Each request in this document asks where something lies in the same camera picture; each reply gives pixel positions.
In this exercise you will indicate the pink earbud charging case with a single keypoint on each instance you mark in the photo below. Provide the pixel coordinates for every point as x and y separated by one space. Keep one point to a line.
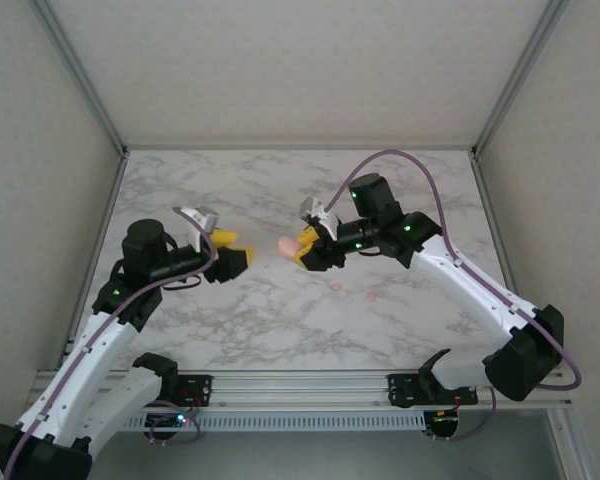
287 246

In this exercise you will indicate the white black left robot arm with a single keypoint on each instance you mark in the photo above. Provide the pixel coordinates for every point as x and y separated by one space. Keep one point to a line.
90 360

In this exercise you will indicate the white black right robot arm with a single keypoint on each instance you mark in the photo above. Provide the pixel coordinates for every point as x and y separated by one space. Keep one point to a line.
470 285

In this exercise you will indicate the small circuit board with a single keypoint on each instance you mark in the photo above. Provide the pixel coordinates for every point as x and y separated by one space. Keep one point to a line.
165 421
442 422

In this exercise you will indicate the aluminium table side rail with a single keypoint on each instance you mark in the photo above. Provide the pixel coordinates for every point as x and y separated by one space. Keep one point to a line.
107 215
495 225

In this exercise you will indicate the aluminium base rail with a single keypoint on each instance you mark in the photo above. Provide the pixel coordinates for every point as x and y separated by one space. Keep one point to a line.
300 390

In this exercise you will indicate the aluminium frame post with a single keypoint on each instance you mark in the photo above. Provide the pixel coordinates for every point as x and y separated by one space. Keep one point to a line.
81 75
520 75

